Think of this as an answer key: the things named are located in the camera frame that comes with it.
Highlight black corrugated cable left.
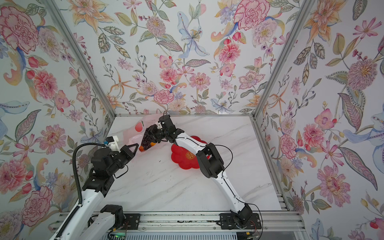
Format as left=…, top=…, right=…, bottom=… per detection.
left=55, top=142, right=106, bottom=239

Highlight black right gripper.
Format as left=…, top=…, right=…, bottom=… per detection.
left=142, top=125, right=170, bottom=144

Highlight red orange toy mango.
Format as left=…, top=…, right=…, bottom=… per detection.
left=139, top=142, right=156, bottom=152

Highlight dark purple toy grapes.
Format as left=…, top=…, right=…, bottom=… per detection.
left=141, top=129, right=153, bottom=144

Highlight pink plastic bag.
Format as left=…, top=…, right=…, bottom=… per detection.
left=117, top=114, right=162, bottom=147

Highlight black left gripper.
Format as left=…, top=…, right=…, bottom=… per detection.
left=106, top=143, right=140, bottom=177

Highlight red flower-shaped plastic plate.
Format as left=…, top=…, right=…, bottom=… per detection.
left=171, top=136, right=207, bottom=170

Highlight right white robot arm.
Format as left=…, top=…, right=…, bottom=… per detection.
left=144, top=115, right=253, bottom=229

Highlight aluminium corner post right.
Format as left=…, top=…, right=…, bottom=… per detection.
left=253, top=1, right=315, bottom=120

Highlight thin black cable right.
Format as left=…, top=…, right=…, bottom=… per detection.
left=161, top=110, right=264, bottom=240

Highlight aluminium corner post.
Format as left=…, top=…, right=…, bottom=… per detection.
left=43, top=0, right=117, bottom=120
left=253, top=1, right=315, bottom=120

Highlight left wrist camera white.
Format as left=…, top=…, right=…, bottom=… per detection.
left=104, top=136, right=119, bottom=151

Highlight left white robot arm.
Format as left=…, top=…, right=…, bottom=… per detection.
left=51, top=143, right=140, bottom=240

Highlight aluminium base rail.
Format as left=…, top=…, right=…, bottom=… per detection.
left=49, top=209, right=307, bottom=233

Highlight aluminium corner post left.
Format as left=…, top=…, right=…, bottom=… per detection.
left=43, top=0, right=117, bottom=120

